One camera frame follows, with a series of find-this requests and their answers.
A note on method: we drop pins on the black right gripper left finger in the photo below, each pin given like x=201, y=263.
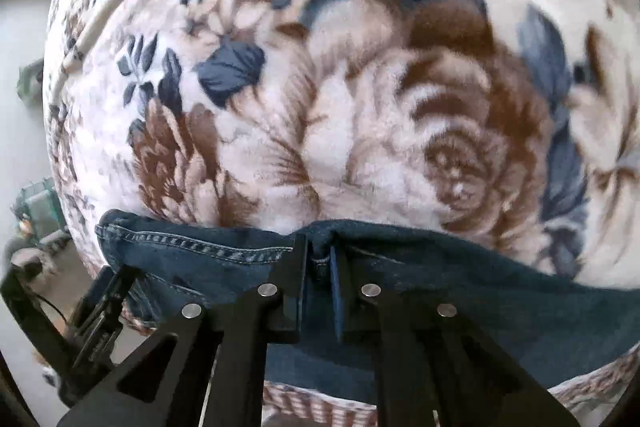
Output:
x=205, y=366

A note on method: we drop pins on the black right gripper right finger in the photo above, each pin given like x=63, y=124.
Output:
x=432, y=365

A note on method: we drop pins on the dark blue denim pants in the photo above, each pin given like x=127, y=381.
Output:
x=575, y=340

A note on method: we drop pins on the green glass side table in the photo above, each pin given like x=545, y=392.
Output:
x=38, y=213

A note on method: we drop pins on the floral cream fleece blanket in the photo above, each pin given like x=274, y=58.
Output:
x=512, y=125

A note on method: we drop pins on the pale green wall fixture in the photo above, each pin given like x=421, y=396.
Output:
x=29, y=83

